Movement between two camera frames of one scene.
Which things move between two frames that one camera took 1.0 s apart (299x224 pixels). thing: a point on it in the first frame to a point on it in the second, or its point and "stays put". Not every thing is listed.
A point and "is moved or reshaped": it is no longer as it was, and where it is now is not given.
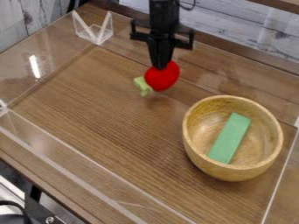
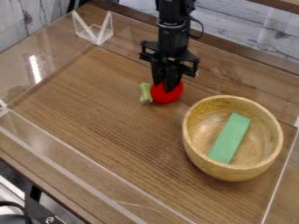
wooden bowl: [232, 135] stays put
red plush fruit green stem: [158, 79] is moved or reshaped
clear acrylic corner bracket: [94, 33] stays put
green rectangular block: [227, 143] stays put
